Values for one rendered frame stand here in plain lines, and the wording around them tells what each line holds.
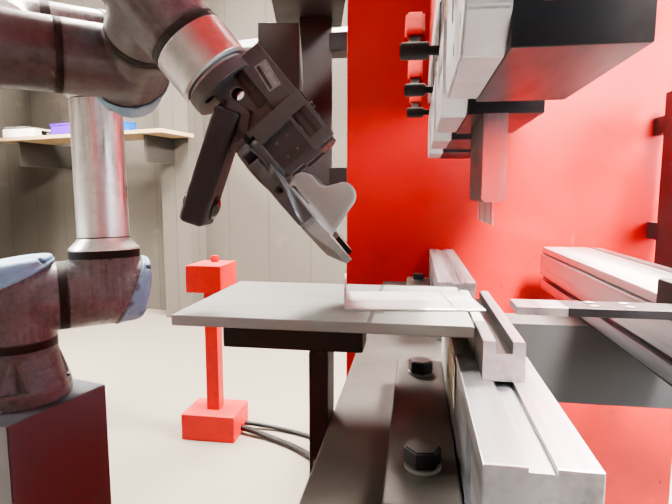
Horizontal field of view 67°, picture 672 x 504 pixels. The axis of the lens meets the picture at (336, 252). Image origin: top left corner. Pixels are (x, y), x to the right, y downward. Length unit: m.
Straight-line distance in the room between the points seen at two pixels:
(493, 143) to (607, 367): 0.63
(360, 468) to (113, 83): 0.45
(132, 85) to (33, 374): 0.52
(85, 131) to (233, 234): 3.70
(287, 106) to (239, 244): 4.11
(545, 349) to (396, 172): 0.62
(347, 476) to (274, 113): 0.32
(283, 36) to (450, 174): 0.63
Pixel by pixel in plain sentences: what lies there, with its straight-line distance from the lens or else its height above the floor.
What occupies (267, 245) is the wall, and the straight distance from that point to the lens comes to 4.42.
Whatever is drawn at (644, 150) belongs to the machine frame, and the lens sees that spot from 1.46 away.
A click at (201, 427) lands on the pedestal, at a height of 0.06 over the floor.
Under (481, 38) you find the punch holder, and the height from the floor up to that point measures 1.18.
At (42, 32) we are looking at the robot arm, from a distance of 0.60.
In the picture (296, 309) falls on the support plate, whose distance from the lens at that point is 0.48.
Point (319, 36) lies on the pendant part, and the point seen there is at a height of 1.68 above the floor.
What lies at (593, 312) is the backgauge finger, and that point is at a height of 1.00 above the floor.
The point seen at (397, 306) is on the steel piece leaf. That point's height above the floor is 1.00.
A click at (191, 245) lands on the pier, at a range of 4.59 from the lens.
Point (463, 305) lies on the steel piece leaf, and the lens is 0.50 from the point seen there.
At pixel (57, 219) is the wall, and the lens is 6.04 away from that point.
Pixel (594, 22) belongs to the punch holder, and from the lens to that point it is 0.28.
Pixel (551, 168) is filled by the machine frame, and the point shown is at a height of 1.17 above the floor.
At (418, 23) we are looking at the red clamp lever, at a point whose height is 1.29.
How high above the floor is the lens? 1.11
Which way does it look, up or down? 6 degrees down
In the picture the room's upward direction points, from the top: straight up
